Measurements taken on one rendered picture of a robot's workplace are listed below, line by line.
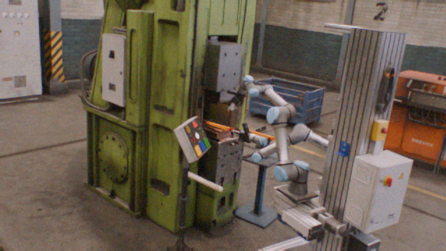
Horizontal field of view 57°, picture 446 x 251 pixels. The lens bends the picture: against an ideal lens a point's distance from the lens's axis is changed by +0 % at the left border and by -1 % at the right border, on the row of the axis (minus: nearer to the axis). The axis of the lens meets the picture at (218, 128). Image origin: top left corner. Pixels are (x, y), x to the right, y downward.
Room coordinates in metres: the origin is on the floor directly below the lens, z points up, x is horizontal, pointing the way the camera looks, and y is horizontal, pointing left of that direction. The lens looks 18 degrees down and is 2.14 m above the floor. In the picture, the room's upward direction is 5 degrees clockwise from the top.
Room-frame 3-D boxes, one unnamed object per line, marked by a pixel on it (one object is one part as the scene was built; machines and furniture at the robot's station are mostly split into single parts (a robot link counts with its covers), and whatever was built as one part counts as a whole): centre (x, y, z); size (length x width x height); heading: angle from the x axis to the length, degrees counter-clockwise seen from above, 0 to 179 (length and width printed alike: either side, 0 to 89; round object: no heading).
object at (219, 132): (3.72, 0.10, 0.96); 0.42 x 0.20 x 0.09; 50
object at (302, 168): (2.80, -0.62, 0.98); 0.13 x 0.12 x 0.14; 119
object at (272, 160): (3.87, -0.48, 0.65); 0.40 x 0.30 x 0.02; 146
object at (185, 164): (3.11, 0.24, 0.54); 0.04 x 0.04 x 1.08; 50
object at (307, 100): (7.66, -1.24, 0.36); 1.20 x 0.80 x 0.72; 54
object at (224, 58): (3.75, 0.08, 1.56); 0.42 x 0.39 x 0.40; 50
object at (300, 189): (2.80, -0.63, 0.87); 0.15 x 0.15 x 0.10
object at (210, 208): (3.77, 0.08, 0.23); 0.55 x 0.37 x 0.47; 50
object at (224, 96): (3.72, 0.10, 1.32); 0.42 x 0.20 x 0.10; 50
